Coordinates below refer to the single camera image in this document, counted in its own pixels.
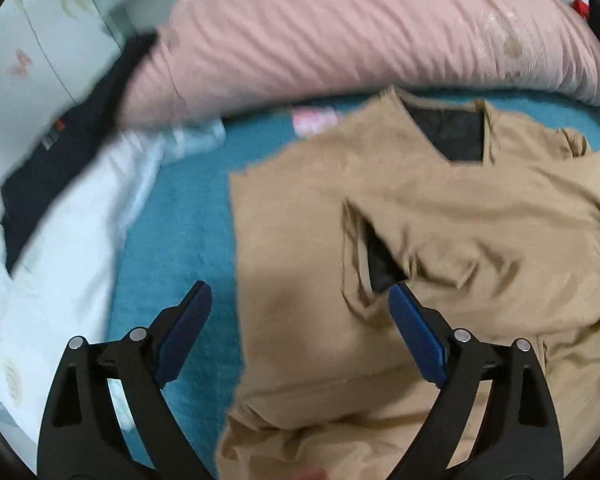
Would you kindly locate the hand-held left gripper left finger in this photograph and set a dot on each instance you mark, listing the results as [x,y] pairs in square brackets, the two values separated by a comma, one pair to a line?
[187,322]

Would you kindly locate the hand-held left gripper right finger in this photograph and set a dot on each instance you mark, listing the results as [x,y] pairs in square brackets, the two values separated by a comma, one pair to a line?
[415,330]

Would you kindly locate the tan jacket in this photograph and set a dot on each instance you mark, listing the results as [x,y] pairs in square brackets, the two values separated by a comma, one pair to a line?
[300,240]

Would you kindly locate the teal bed blanket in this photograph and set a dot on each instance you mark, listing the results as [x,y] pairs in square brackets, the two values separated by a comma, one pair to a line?
[190,210]

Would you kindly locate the white quilt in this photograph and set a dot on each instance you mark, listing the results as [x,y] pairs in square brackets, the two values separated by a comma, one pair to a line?
[65,270]

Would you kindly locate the navy puffer jacket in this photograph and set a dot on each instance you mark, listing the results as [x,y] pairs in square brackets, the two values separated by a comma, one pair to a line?
[55,170]

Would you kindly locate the small red object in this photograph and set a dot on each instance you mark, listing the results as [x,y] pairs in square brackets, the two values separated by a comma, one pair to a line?
[581,7]

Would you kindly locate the white wardrobe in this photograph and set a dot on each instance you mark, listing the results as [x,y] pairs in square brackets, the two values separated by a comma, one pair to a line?
[40,40]

